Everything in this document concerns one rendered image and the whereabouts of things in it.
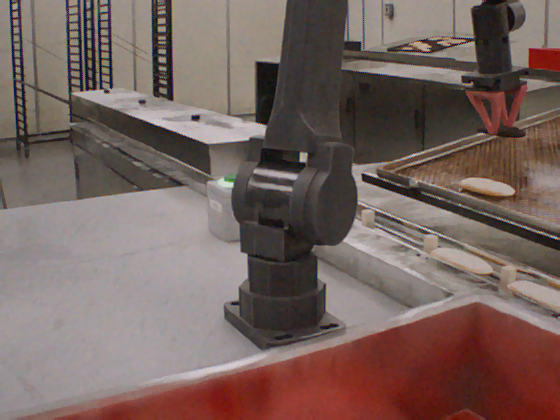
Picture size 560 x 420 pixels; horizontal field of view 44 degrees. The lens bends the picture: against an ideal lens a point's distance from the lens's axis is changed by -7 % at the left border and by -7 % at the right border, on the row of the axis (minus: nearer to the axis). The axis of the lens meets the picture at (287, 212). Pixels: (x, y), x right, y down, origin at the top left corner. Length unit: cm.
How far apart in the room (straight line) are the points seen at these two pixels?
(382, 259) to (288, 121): 22
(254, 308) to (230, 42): 774
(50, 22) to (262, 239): 718
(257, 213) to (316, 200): 7
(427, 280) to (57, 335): 39
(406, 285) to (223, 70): 764
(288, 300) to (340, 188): 12
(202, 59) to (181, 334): 759
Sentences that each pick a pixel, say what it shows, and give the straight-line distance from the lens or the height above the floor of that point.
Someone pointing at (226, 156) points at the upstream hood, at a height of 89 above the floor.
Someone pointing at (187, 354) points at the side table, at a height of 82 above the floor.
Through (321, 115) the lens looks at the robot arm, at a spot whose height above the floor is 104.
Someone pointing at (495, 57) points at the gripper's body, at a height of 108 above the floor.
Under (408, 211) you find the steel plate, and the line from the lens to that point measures 122.
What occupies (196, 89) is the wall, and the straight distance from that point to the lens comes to 828.
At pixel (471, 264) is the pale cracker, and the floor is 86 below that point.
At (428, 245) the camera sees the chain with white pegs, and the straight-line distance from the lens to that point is 91.
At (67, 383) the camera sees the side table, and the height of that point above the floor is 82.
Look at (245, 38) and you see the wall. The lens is 849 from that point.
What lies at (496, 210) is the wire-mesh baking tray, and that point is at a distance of 95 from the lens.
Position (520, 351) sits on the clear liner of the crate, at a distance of 55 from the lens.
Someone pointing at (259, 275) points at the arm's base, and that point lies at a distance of 72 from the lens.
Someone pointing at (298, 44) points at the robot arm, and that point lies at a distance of 72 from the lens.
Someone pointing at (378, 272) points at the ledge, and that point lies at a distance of 85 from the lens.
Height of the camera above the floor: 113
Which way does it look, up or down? 15 degrees down
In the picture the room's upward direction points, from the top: 1 degrees counter-clockwise
